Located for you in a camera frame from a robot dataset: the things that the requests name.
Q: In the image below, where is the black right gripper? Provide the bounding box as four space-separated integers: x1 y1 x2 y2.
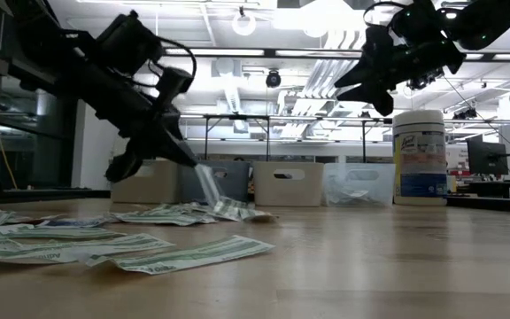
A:
334 7 468 118

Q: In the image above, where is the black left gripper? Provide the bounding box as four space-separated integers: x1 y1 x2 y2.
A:
99 74 200 184

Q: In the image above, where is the light grey plastic bin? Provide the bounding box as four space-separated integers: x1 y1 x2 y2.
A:
111 159 183 204

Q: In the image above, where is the black round ceiling spotlight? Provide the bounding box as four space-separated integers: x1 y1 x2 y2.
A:
265 69 282 89
407 70 445 92

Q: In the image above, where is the dark grey plastic bin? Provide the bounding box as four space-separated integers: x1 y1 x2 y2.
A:
182 159 251 205

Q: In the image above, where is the disinfecting wipes canister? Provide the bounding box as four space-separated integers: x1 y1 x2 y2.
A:
391 110 449 207

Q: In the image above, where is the clear plastic bin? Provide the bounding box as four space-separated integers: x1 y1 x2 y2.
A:
323 162 397 208

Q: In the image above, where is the black computer monitor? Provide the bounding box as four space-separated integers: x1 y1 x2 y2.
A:
466 135 510 177

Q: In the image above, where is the white plastic bin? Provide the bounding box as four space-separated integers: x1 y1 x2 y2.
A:
252 161 325 207

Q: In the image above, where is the black bar LED light strip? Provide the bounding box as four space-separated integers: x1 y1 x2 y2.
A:
164 45 510 62

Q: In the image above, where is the silver ceiling air duct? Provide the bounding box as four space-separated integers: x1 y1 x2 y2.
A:
303 26 415 107

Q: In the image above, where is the black distant workstation frame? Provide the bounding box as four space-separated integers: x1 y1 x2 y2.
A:
179 113 393 163

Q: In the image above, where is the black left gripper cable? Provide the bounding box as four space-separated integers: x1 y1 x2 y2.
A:
148 35 198 89

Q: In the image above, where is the white ring ceiling lamp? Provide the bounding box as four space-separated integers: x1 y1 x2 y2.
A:
231 10 258 38

